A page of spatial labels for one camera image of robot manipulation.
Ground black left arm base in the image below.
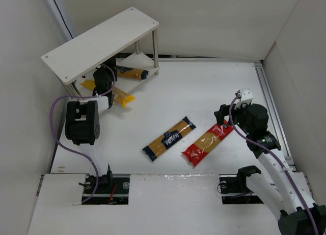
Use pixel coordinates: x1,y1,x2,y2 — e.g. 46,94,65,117
79,174,130,205

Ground aluminium frame rail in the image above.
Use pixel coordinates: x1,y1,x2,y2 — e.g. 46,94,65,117
254,62,297,172

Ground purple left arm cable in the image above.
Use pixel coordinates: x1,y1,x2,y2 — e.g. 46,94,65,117
49,64,117,204

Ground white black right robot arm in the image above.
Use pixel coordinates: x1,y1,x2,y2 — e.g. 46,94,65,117
214,104,325,234

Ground red spaghetti bag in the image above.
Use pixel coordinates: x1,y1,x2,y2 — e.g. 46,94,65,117
182,120,234,167

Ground white two-tier shelf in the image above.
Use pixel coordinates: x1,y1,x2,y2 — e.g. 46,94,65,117
41,7,159,97

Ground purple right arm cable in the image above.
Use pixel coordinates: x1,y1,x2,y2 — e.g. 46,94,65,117
228,92,320,235

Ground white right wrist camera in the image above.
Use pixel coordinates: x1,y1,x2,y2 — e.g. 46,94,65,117
234,88,253,110

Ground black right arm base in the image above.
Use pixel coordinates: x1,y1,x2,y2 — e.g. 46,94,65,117
217,174,263,204

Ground yellow spaghetti bag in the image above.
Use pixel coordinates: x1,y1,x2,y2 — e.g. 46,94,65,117
80,79,135,109

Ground blue spaghetti bag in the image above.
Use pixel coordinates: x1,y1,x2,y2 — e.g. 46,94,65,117
117,66,149,80
142,116,196,162

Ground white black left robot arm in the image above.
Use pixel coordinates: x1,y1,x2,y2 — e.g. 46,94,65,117
65,57,117,146

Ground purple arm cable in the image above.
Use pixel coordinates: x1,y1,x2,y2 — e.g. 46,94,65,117
228,92,320,235
49,64,117,204

